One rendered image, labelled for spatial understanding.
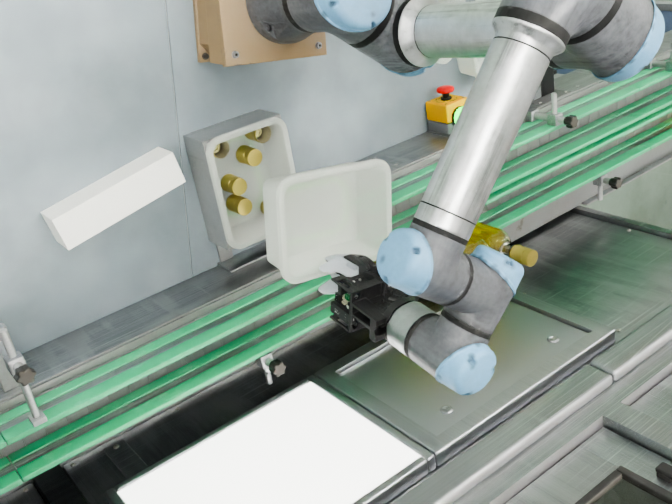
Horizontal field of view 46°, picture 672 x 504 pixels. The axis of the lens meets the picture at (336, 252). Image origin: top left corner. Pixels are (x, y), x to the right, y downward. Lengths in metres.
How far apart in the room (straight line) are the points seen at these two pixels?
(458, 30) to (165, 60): 0.53
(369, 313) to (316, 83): 0.65
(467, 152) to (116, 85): 0.71
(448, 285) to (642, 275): 0.91
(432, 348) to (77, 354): 0.65
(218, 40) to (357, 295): 0.53
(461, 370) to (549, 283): 0.80
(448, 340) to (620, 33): 0.45
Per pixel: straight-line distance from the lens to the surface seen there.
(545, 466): 1.35
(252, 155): 1.53
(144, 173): 1.44
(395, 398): 1.45
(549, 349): 1.55
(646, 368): 1.55
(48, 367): 1.44
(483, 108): 0.99
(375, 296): 1.20
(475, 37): 1.25
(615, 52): 1.12
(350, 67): 1.72
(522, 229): 2.01
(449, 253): 0.98
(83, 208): 1.41
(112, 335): 1.47
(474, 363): 1.07
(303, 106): 1.66
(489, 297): 1.06
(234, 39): 1.44
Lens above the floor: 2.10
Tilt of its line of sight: 49 degrees down
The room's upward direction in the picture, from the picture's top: 114 degrees clockwise
